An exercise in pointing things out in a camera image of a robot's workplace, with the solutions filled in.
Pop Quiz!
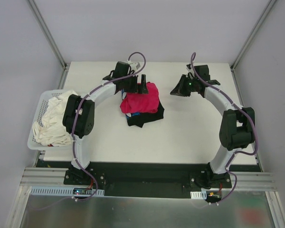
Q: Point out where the pink t shirt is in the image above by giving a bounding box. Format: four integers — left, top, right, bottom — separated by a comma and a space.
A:
120, 82, 160, 114

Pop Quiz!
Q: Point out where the black t shirt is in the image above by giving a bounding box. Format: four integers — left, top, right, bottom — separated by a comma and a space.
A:
124, 102, 164, 128

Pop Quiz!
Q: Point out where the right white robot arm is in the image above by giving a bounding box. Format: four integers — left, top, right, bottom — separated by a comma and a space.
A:
170, 64, 256, 188

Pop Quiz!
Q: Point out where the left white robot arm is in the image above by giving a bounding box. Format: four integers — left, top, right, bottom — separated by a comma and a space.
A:
62, 60, 149, 185

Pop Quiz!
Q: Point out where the cream t shirt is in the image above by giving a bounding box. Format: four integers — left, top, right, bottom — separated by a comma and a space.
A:
32, 89, 79, 146

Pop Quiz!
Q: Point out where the white plastic laundry basket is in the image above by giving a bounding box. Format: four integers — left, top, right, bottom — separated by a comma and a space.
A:
27, 89, 86, 150

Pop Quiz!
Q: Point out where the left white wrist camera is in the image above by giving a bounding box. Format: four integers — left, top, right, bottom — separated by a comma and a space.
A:
127, 60, 141, 72

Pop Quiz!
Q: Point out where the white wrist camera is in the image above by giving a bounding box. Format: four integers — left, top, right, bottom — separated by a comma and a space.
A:
186, 64, 194, 75
127, 60, 141, 72

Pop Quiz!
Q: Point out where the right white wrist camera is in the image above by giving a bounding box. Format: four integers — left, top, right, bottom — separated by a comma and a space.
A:
186, 64, 194, 75

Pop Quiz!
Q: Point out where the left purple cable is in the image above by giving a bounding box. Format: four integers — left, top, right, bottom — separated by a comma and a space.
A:
71, 52, 147, 202

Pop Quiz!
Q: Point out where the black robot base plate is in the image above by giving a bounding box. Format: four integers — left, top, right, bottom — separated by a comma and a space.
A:
64, 162, 232, 199

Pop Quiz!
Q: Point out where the left aluminium frame post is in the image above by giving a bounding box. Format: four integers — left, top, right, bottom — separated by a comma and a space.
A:
26, 0, 67, 69

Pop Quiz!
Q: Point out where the aluminium frame post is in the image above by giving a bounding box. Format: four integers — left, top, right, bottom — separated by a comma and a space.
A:
26, 0, 67, 69
230, 0, 279, 72

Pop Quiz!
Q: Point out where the right white cable duct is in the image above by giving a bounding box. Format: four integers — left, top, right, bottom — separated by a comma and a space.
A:
190, 191, 207, 200

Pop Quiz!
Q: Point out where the white cable duct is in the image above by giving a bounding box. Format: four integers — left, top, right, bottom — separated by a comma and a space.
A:
190, 191, 207, 200
30, 186, 105, 197

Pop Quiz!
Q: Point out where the right aluminium frame post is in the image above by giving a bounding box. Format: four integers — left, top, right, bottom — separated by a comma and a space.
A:
230, 0, 279, 72

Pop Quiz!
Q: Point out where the left white cable duct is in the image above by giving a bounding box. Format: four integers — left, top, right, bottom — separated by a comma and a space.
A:
30, 186, 105, 197

